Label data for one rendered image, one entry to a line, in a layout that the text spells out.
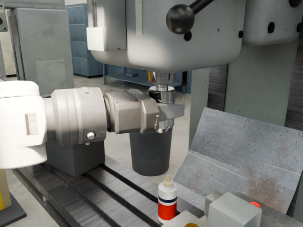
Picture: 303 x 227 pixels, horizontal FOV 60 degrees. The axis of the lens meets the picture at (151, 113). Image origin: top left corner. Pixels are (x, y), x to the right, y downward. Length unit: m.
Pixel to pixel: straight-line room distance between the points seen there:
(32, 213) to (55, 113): 2.01
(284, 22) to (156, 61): 0.28
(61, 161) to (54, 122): 0.43
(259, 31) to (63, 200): 0.57
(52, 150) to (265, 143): 0.60
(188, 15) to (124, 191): 0.53
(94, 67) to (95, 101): 7.45
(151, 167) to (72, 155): 1.86
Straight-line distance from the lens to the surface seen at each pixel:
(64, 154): 0.79
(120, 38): 0.37
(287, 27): 0.56
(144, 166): 2.58
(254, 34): 0.47
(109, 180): 0.76
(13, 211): 2.41
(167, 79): 0.44
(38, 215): 2.33
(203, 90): 0.87
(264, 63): 0.76
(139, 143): 2.47
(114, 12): 0.36
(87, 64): 7.72
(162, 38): 0.33
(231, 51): 0.43
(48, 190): 0.76
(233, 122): 0.81
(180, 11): 0.28
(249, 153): 0.78
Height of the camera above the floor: 1.37
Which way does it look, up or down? 18 degrees down
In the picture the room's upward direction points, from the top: straight up
